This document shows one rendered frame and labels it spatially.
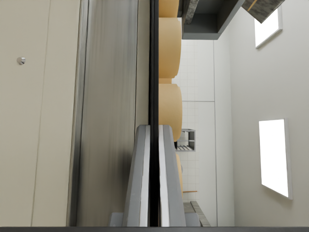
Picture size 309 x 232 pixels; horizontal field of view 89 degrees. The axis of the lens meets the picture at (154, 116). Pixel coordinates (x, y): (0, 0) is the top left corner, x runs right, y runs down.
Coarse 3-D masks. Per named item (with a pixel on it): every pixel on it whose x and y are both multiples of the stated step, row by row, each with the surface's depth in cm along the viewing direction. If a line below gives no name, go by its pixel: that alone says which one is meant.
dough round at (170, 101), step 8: (160, 88) 12; (168, 88) 12; (176, 88) 12; (160, 96) 12; (168, 96) 12; (176, 96) 12; (160, 104) 11; (168, 104) 11; (176, 104) 11; (160, 112) 11; (168, 112) 11; (176, 112) 11; (160, 120) 11; (168, 120) 11; (176, 120) 11; (176, 128) 12; (176, 136) 12
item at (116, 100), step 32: (96, 0) 15; (128, 0) 15; (96, 32) 15; (128, 32) 15; (96, 64) 15; (128, 64) 15; (96, 96) 14; (128, 96) 14; (96, 128) 14; (128, 128) 14; (96, 160) 14; (128, 160) 14; (96, 192) 14; (96, 224) 13
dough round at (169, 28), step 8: (160, 24) 12; (168, 24) 12; (176, 24) 12; (160, 32) 12; (168, 32) 12; (176, 32) 12; (160, 40) 12; (168, 40) 12; (176, 40) 12; (160, 48) 12; (168, 48) 12; (176, 48) 12; (160, 56) 12; (168, 56) 12; (176, 56) 12; (160, 64) 13; (168, 64) 13; (176, 64) 13; (160, 72) 13; (168, 72) 13; (176, 72) 14
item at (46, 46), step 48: (0, 0) 14; (48, 0) 14; (0, 48) 14; (48, 48) 14; (0, 96) 13; (48, 96) 13; (0, 144) 13; (48, 144) 13; (0, 192) 12; (48, 192) 13
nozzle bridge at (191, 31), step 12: (180, 0) 67; (192, 0) 53; (204, 0) 59; (216, 0) 59; (228, 0) 55; (240, 0) 48; (180, 12) 68; (192, 12) 58; (204, 12) 65; (216, 12) 65; (228, 12) 55; (192, 24) 65; (204, 24) 65; (216, 24) 65; (228, 24) 59; (192, 36) 67; (204, 36) 67; (216, 36) 67
